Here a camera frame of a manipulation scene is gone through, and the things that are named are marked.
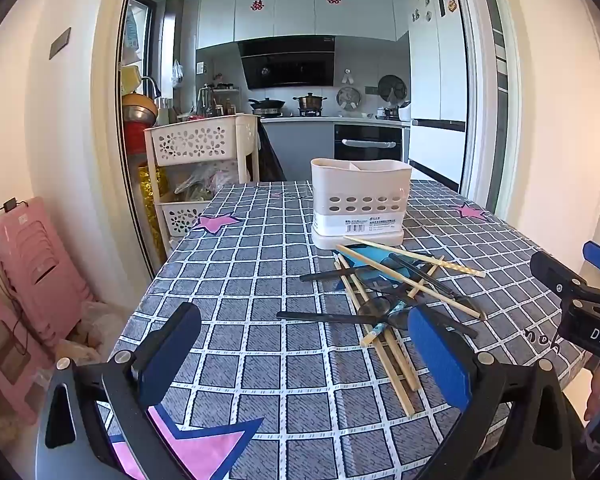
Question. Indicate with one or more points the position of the grey kitchen counter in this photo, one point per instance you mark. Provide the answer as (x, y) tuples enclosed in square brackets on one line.
[(305, 145)]

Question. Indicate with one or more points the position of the pink plastic stool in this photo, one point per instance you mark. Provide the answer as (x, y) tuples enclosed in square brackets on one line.
[(5, 350)]

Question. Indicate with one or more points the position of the steel cooking pot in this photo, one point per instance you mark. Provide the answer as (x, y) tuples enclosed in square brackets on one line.
[(310, 101)]

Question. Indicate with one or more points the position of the metal spoon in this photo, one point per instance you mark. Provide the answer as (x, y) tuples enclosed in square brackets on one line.
[(320, 317)]

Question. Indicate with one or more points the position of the white upper kitchen cabinets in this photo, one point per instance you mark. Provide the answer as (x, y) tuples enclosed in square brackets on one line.
[(295, 15)]

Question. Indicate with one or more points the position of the red bucket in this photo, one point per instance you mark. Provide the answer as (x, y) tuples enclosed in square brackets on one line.
[(135, 135)]

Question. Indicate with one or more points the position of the wooden chopstick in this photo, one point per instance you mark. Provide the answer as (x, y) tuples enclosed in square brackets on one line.
[(375, 331), (415, 255), (392, 342), (399, 385), (445, 300)]

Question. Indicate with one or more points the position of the white plastic utensil holder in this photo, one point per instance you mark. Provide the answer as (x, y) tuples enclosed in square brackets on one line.
[(360, 185)]

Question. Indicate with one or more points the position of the hanging plastic bag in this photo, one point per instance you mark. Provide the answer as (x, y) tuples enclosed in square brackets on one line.
[(177, 72)]

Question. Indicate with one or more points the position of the grey checked tablecloth with stars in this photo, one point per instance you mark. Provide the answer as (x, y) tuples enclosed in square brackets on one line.
[(260, 280)]

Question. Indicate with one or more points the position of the white perforated trolley cart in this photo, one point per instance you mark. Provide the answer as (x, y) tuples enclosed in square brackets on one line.
[(195, 140)]

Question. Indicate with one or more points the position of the grey wall switch plate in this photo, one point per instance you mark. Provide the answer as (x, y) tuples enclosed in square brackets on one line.
[(60, 42)]

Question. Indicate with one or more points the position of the glass kettle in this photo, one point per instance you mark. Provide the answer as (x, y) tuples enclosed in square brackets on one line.
[(205, 97)]

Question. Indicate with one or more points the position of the orange metal basin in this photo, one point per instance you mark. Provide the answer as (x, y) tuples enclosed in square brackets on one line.
[(139, 105)]

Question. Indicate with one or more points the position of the stack of pink stools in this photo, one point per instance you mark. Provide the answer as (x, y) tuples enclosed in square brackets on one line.
[(35, 250)]

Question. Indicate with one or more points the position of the gold foil packet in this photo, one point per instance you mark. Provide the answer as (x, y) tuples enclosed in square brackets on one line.
[(152, 200)]

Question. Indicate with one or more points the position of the black range hood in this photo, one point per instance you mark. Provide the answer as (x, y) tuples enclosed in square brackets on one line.
[(285, 62)]

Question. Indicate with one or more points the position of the white refrigerator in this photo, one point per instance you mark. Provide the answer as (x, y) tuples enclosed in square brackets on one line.
[(437, 75)]

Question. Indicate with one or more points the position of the spice rack with bottles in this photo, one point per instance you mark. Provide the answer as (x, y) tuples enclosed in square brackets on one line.
[(225, 100)]

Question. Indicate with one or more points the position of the black built-in oven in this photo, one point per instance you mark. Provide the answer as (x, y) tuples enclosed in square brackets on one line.
[(367, 145)]

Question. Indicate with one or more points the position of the clear plastic bag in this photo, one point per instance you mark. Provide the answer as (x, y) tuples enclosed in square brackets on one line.
[(200, 180)]

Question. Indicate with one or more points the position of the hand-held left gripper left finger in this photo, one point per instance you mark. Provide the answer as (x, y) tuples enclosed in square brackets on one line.
[(172, 355)]

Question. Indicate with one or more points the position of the white plastic bag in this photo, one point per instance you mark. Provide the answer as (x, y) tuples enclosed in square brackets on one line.
[(90, 330)]

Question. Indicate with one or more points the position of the yellow container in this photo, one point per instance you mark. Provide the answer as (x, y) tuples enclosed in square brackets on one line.
[(130, 77)]

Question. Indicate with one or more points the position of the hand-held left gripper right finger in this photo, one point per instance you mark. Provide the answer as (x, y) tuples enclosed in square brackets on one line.
[(440, 360)]

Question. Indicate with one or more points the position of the black plastic utensil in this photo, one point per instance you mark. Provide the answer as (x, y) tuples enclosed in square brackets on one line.
[(430, 280), (455, 327)]

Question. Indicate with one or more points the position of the black wok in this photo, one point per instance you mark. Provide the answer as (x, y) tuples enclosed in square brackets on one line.
[(267, 105)]

